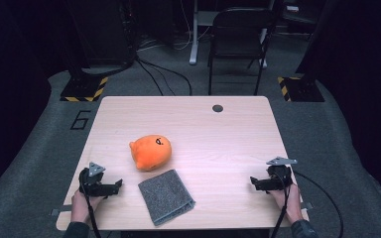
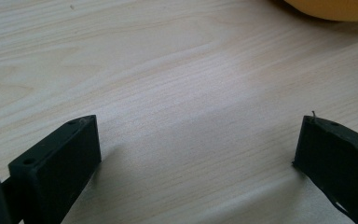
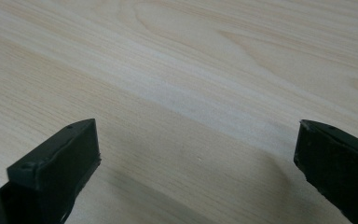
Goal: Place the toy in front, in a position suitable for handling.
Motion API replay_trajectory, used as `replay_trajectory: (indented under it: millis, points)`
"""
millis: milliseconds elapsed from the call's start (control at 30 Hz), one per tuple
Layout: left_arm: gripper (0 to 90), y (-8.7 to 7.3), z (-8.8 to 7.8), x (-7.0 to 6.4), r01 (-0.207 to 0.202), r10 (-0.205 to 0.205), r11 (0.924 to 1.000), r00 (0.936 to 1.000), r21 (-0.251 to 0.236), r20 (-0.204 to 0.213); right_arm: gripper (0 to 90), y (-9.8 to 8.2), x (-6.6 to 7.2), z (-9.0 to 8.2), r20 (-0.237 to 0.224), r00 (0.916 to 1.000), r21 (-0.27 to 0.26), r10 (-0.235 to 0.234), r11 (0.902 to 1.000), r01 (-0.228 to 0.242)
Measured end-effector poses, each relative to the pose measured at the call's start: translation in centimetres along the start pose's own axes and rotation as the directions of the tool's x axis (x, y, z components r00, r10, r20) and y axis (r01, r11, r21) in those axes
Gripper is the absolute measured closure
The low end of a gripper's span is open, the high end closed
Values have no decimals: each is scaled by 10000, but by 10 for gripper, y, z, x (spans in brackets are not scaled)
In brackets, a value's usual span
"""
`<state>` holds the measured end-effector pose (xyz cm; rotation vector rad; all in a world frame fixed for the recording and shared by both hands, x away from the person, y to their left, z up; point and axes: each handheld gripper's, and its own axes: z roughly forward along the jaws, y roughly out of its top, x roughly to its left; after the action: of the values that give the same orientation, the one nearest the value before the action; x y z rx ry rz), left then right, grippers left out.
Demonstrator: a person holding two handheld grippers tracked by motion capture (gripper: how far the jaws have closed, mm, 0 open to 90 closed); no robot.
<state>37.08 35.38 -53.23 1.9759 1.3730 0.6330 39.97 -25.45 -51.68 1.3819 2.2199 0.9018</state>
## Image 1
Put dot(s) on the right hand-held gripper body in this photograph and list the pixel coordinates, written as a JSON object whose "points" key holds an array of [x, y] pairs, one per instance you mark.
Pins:
{"points": [[279, 178]]}

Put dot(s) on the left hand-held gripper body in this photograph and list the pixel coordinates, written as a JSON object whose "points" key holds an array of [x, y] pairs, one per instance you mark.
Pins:
{"points": [[91, 185]]}

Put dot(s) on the orange plush toy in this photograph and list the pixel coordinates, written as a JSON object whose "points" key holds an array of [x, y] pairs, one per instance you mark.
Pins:
{"points": [[150, 152]]}

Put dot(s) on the grey towel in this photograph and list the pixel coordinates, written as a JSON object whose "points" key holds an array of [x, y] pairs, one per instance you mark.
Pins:
{"points": [[165, 198]]}

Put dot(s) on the person's left hand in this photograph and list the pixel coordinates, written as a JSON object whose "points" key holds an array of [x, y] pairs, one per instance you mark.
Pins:
{"points": [[79, 208]]}

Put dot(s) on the person's right hand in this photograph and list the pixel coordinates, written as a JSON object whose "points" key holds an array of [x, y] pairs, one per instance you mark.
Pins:
{"points": [[292, 205]]}

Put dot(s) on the grey tape strip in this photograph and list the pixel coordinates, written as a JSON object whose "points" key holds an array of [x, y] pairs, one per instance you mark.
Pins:
{"points": [[307, 206], [63, 209]]}

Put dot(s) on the black yellow-striped stand base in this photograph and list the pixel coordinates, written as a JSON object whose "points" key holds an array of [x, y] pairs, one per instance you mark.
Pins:
{"points": [[302, 90], [82, 90]]}

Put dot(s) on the dark curtain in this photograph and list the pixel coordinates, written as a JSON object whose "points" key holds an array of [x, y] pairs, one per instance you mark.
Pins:
{"points": [[360, 82], [10, 99]]}

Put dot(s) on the black folding chair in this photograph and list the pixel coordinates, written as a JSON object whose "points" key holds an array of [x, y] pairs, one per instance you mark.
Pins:
{"points": [[238, 36]]}

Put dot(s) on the black cabinet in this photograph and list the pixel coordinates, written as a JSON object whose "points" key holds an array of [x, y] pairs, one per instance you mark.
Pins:
{"points": [[102, 33]]}

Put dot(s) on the white desk leg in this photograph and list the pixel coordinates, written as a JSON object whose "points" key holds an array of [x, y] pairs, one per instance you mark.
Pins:
{"points": [[194, 39]]}

